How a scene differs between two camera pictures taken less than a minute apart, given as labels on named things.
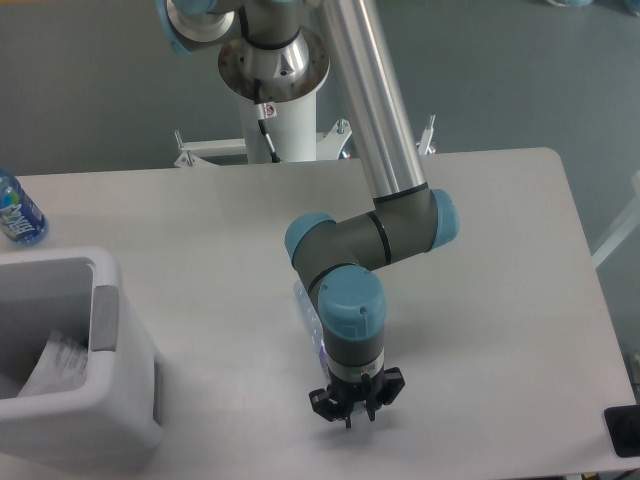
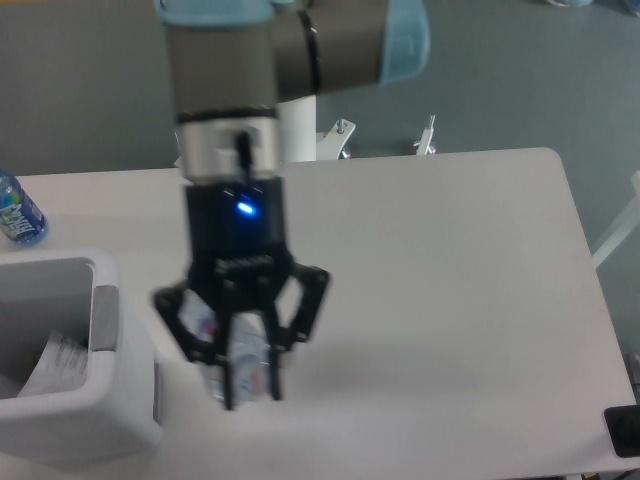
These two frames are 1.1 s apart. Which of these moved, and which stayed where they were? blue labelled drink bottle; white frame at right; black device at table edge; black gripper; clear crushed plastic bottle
Moved: black gripper; clear crushed plastic bottle
Stayed: white frame at right; blue labelled drink bottle; black device at table edge
